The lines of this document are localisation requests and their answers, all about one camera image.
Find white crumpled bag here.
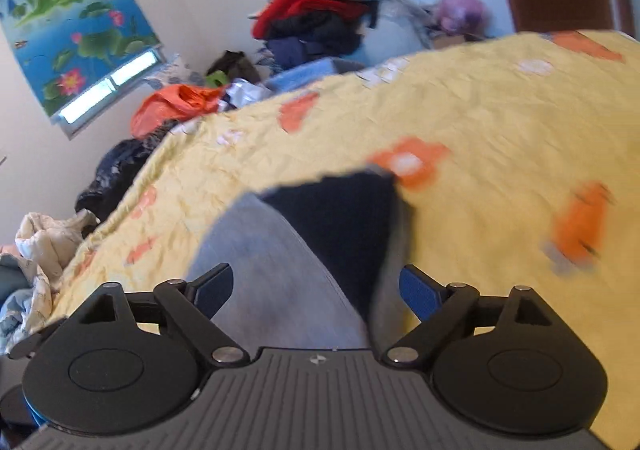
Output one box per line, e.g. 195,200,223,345
219,78,273,111

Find cream crumpled garment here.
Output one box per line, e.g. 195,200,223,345
14,210,102,283

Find lotus pond window blind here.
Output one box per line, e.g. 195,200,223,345
0,0,164,120

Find yellow printed blanket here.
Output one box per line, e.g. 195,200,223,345
47,29,640,450

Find window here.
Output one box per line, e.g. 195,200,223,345
50,46,169,140

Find grey shirt with navy trim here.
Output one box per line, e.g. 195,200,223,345
186,169,417,352

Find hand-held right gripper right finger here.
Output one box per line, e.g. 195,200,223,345
381,264,563,367

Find purple plastic bag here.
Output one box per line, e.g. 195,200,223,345
431,0,489,34

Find orange garment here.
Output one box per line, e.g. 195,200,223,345
130,83,227,139

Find dark brown garment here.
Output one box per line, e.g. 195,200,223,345
206,49,262,84

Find navy garment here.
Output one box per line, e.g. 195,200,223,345
264,12,367,69

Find light blue cloth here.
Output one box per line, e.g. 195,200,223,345
0,245,57,357

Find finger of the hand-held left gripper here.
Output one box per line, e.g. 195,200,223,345
7,319,66,360

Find blue folded cloth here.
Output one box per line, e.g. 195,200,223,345
264,56,368,93

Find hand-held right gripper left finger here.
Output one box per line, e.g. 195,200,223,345
70,263,250,368

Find black jacket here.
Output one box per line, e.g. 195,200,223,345
74,119,182,223

